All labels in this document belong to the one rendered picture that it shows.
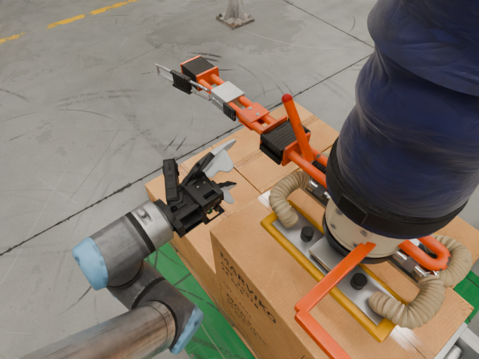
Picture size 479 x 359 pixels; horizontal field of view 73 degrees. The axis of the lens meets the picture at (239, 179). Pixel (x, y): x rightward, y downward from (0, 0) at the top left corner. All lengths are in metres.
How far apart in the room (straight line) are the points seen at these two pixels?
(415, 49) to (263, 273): 0.68
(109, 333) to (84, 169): 2.09
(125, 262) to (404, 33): 0.53
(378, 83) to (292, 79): 2.70
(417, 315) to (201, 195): 0.44
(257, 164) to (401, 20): 1.31
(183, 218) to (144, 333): 0.21
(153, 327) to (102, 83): 2.85
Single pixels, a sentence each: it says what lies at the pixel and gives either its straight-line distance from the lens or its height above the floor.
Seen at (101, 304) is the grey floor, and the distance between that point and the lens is 2.01.
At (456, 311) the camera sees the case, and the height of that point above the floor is 0.94.
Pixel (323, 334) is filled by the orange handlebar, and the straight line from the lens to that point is 0.57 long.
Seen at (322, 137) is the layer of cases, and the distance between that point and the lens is 1.81.
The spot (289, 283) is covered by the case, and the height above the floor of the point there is 0.94.
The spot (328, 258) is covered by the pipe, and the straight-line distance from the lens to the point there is 0.72.
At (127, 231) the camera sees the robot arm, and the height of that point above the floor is 1.28.
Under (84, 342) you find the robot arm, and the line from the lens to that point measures 0.51.
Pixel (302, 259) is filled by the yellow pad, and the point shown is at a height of 1.13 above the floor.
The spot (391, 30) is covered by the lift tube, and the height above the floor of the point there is 1.62.
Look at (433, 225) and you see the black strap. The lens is 0.57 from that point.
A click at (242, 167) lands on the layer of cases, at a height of 0.54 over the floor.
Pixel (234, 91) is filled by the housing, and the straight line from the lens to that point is 0.89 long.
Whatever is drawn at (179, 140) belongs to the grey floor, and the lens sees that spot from 2.55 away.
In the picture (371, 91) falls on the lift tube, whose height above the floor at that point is 1.54.
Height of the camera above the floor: 1.79
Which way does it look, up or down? 52 degrees down
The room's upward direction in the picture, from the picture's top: straight up
